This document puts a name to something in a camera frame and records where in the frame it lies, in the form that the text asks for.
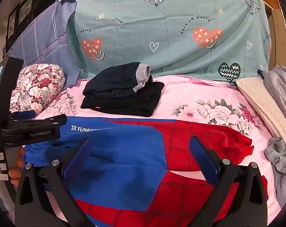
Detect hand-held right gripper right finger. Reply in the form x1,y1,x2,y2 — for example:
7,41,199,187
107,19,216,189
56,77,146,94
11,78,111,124
189,136,267,227

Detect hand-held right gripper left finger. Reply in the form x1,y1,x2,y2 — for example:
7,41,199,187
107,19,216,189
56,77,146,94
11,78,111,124
15,138,94,227

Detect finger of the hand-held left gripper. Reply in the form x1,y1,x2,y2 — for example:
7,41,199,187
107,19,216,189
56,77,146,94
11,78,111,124
8,110,36,122
1,114,68,145

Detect red and blue pants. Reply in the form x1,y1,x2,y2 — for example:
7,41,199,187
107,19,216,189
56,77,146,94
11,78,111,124
23,116,269,227

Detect person's left hand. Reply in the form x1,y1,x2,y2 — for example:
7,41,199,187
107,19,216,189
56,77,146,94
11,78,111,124
9,147,26,187

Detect red floral pillow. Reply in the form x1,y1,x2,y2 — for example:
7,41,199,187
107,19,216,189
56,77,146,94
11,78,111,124
9,63,65,114

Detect blue plaid pillow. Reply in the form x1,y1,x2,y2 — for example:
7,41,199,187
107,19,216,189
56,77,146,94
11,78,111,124
9,0,79,88

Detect pink floral bed sheet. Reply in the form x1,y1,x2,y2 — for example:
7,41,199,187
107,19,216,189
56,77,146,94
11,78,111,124
34,74,283,227

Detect grey crumpled garment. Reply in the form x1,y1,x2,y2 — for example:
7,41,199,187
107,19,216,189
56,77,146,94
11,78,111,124
265,136,286,208

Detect black folded clothes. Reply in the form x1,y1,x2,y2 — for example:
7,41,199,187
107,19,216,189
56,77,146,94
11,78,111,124
81,62,165,117

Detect cream quilted pillow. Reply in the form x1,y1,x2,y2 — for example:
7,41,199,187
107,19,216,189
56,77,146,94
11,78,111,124
235,77,286,142

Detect grey hooded garment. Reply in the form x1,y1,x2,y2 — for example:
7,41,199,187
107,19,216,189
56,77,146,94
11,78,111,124
262,65,286,133

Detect teal heart-print quilt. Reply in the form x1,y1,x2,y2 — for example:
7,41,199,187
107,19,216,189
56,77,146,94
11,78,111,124
66,0,276,81

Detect wooden bed frame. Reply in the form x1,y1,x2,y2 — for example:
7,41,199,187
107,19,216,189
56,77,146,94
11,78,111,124
248,0,286,71

